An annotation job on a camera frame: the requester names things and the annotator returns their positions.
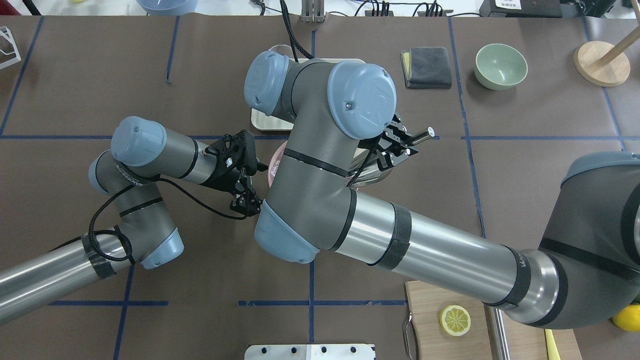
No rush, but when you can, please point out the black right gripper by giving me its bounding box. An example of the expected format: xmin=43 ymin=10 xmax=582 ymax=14
xmin=358 ymin=115 xmax=419 ymax=171

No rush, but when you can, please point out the wooden cutting board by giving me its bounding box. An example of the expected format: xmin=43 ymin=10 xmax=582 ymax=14
xmin=405 ymin=281 xmax=582 ymax=360

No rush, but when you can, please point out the whole yellow lemon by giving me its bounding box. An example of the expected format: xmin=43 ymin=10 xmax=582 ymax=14
xmin=611 ymin=303 xmax=640 ymax=332

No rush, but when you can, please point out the green bowl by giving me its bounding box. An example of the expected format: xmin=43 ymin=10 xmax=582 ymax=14
xmin=474 ymin=43 xmax=529 ymax=91

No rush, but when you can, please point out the cream bear print tray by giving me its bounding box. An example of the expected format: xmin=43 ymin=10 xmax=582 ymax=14
xmin=250 ymin=58 xmax=365 ymax=132

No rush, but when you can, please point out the clear wine glass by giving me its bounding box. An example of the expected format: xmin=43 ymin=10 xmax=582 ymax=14
xmin=269 ymin=44 xmax=295 ymax=60

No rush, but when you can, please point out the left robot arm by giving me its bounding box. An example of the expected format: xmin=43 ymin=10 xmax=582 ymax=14
xmin=0 ymin=116 xmax=266 ymax=324

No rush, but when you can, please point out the lemon half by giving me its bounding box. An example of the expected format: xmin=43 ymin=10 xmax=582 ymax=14
xmin=438 ymin=304 xmax=472 ymax=337

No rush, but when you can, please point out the metal ice scoop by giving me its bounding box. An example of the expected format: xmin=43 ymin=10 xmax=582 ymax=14
xmin=346 ymin=125 xmax=435 ymax=189

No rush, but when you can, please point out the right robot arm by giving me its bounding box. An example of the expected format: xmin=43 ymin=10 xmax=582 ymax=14
xmin=244 ymin=51 xmax=639 ymax=330

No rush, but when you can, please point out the pink bowl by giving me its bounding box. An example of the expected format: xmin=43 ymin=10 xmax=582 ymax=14
xmin=267 ymin=141 xmax=288 ymax=187

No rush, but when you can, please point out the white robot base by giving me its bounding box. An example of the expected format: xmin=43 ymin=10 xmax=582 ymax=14
xmin=244 ymin=343 xmax=377 ymax=360

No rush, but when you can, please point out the yellow plastic knife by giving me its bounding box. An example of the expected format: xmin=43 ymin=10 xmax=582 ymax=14
xmin=544 ymin=329 xmax=561 ymax=360

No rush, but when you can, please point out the blue bowl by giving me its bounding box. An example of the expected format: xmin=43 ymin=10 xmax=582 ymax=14
xmin=135 ymin=0 xmax=199 ymax=16

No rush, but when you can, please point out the white wire cup rack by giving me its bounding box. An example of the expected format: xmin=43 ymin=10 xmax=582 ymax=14
xmin=0 ymin=26 xmax=22 ymax=69

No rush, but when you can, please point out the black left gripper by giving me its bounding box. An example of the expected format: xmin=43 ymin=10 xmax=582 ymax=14
xmin=202 ymin=130 xmax=268 ymax=218

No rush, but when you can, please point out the wooden stand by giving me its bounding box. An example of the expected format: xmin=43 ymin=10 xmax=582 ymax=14
xmin=573 ymin=26 xmax=640 ymax=88

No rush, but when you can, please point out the steel cylinder tool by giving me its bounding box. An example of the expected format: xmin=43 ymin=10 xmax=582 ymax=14
xmin=484 ymin=304 xmax=511 ymax=360

